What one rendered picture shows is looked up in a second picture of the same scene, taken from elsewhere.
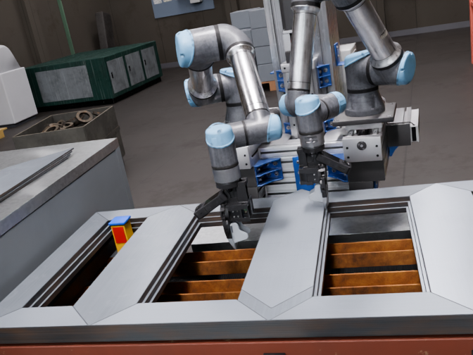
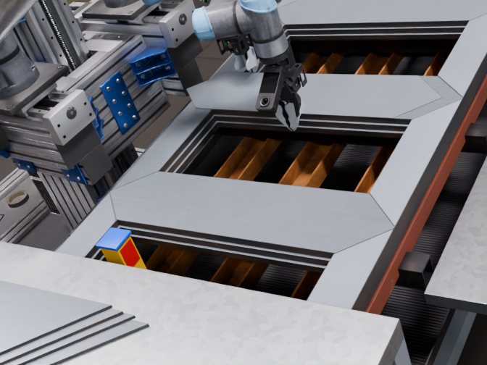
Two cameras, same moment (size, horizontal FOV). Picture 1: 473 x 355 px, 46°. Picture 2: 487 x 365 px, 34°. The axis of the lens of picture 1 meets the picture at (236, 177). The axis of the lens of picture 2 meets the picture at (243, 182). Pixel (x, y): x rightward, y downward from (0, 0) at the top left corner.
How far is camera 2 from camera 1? 182 cm
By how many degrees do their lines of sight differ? 58
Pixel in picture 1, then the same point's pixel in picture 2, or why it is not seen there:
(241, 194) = (290, 57)
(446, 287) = (467, 14)
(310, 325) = (475, 82)
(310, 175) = (244, 39)
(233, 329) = (452, 127)
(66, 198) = not seen: hidden behind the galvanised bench
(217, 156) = (275, 20)
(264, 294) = (413, 103)
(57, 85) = not seen: outside the picture
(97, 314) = (372, 224)
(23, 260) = not seen: hidden behind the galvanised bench
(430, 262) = (422, 19)
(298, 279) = (401, 83)
